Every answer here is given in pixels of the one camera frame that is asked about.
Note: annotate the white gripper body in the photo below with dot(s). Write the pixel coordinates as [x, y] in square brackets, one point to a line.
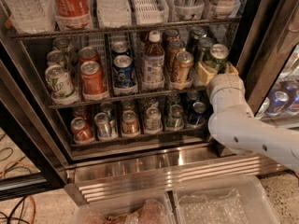
[224, 84]

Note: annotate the bottom shelf gold can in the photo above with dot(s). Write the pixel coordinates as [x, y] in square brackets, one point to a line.
[129, 122]

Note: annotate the front white green soda can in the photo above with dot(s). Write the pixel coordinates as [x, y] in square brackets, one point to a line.
[59, 81]

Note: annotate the right clear plastic bin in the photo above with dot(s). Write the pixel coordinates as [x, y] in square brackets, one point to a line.
[223, 200]

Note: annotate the clear water bottle top shelf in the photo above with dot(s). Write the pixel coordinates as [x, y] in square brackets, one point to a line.
[32, 16]

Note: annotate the clear plastic bin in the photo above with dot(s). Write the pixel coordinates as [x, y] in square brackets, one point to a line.
[223, 200]
[151, 206]

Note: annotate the rear orange-red soda can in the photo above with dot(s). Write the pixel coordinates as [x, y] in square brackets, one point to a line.
[88, 54]

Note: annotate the front orange-red soda can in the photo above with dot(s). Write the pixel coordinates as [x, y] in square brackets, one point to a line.
[92, 77]

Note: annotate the middle white green soda can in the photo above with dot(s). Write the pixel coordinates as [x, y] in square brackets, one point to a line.
[56, 57]

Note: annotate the empty white plastic glide tray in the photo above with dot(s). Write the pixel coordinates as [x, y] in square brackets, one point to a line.
[150, 11]

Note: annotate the red cola bottle top shelf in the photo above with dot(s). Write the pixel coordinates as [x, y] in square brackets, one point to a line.
[71, 0]

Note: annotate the rear blue soda can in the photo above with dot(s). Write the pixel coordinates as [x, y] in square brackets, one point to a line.
[120, 48]

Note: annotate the brown tea bottle white cap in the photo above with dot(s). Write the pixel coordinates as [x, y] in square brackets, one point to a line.
[153, 58]

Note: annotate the left clear plastic bin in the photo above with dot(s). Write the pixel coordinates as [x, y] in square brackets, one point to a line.
[151, 206]

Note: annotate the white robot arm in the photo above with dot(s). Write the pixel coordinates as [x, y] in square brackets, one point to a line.
[232, 122]

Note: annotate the rear gold soda can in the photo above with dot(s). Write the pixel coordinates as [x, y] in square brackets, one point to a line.
[170, 34]

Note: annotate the bottom shelf blue can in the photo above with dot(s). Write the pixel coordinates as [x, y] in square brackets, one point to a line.
[197, 114]

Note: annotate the blue soda can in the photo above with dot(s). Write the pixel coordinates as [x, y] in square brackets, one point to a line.
[120, 48]
[123, 71]

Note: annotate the middle gold soda can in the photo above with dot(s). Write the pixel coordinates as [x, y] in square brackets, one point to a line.
[173, 48]

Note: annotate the bottom shelf green can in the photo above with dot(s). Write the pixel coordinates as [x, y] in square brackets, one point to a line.
[174, 117]

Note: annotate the bottom shelf red can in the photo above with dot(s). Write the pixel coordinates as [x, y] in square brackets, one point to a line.
[81, 129]

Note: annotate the bottom shelf white can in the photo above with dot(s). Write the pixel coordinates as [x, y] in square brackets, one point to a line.
[153, 119]

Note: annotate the blue can behind right door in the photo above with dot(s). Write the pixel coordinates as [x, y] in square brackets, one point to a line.
[277, 100]

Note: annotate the bottom shelf silver can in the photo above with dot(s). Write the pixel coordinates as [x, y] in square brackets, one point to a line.
[103, 125]

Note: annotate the rear white green soda can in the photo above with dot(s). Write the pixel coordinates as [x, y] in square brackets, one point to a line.
[66, 46]

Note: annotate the front gold soda can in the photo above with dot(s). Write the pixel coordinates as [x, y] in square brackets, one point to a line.
[181, 67]

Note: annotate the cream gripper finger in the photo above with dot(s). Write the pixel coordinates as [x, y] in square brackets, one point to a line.
[206, 73]
[230, 69]

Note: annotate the white green soda can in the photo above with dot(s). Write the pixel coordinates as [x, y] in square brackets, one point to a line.
[56, 57]
[59, 81]
[66, 46]

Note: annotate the gold soda can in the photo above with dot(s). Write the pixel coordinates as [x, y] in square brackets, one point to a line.
[181, 67]
[170, 34]
[173, 48]

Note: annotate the front blue soda can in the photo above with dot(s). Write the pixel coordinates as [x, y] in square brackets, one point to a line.
[123, 71]

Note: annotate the orange-red soda can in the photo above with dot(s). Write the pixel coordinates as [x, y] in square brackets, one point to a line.
[88, 54]
[92, 77]

